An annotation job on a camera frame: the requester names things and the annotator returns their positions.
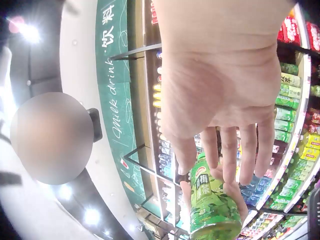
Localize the person's right ring finger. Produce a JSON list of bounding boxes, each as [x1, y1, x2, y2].
[[237, 124, 257, 186]]

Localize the person's right little finger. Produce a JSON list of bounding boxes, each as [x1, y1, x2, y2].
[[255, 119, 276, 177]]

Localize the person's right index finger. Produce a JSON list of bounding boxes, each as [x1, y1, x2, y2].
[[199, 126, 221, 170]]

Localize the person's right thumb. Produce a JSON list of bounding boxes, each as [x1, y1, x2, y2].
[[161, 130, 192, 175]]

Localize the person's left fingers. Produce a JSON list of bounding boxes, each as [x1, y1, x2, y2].
[[210, 167, 248, 219]]

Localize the person's left thumb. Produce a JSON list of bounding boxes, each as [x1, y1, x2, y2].
[[179, 180, 193, 218]]

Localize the person's right middle finger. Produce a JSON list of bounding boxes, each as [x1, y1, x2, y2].
[[219, 126, 238, 184]]

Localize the green tea bottle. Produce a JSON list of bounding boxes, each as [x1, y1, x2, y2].
[[187, 151, 243, 240]]

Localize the person's right hand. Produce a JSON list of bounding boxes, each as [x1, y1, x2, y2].
[[152, 0, 296, 186]]

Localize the full shop shelf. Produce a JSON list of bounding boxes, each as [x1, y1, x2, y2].
[[141, 0, 320, 240]]

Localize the green chalkboard sign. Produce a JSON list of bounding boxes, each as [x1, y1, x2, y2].
[[96, 0, 148, 218]]

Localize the person's body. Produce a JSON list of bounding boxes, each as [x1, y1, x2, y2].
[[0, 46, 28, 200]]

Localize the ceiling lamp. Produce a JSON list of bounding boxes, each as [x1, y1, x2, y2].
[[6, 15, 44, 49]]

